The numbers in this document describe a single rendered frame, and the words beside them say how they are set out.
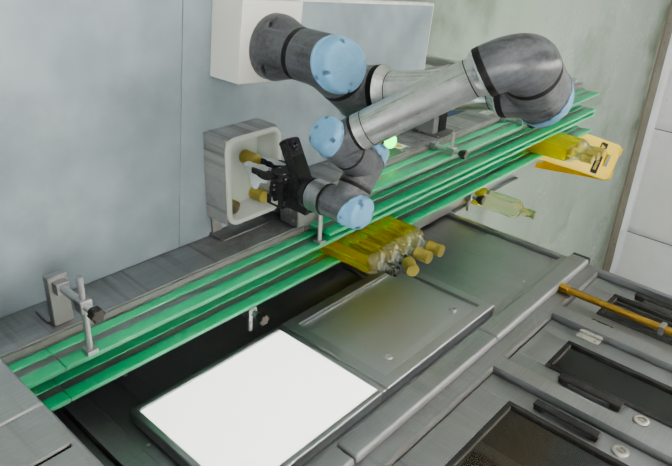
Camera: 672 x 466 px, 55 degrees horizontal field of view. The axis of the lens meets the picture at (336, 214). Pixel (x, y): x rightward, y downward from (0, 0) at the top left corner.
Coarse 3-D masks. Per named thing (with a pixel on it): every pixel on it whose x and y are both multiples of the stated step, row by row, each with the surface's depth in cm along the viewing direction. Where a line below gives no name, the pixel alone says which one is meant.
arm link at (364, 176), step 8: (368, 152) 135; (376, 152) 138; (384, 152) 139; (368, 160) 135; (376, 160) 138; (384, 160) 139; (352, 168) 134; (360, 168) 135; (368, 168) 136; (376, 168) 138; (344, 176) 139; (352, 176) 137; (360, 176) 137; (368, 176) 138; (376, 176) 139; (352, 184) 137; (360, 184) 137; (368, 184) 138; (368, 192) 139
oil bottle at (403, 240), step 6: (378, 222) 183; (366, 228) 181; (372, 228) 180; (378, 228) 180; (384, 228) 180; (390, 228) 180; (384, 234) 177; (390, 234) 177; (396, 234) 177; (402, 234) 177; (396, 240) 175; (402, 240) 175; (408, 240) 176; (402, 246) 174; (402, 252) 175
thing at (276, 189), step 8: (280, 168) 151; (280, 176) 147; (288, 176) 148; (272, 184) 151; (280, 184) 148; (288, 184) 148; (304, 184) 144; (272, 192) 152; (280, 192) 148; (288, 192) 149; (296, 192) 148; (280, 200) 149; (288, 200) 150; (296, 200) 148; (280, 208) 150; (296, 208) 149; (304, 208) 147
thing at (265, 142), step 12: (252, 132) 154; (264, 132) 156; (276, 132) 159; (228, 144) 149; (240, 144) 161; (252, 144) 164; (264, 144) 164; (276, 144) 162; (228, 156) 150; (264, 156) 166; (276, 156) 163; (228, 168) 151; (240, 168) 164; (228, 180) 153; (240, 180) 165; (228, 192) 154; (240, 192) 167; (228, 204) 155; (240, 204) 166; (252, 204) 167; (264, 204) 168; (276, 204) 168; (228, 216) 157; (240, 216) 161; (252, 216) 163
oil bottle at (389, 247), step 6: (354, 234) 176; (360, 234) 176; (366, 234) 176; (372, 234) 177; (378, 234) 177; (366, 240) 174; (372, 240) 173; (378, 240) 174; (384, 240) 174; (390, 240) 174; (378, 246) 171; (384, 246) 171; (390, 246) 171; (396, 246) 172; (384, 252) 170; (390, 252) 170; (390, 258) 171
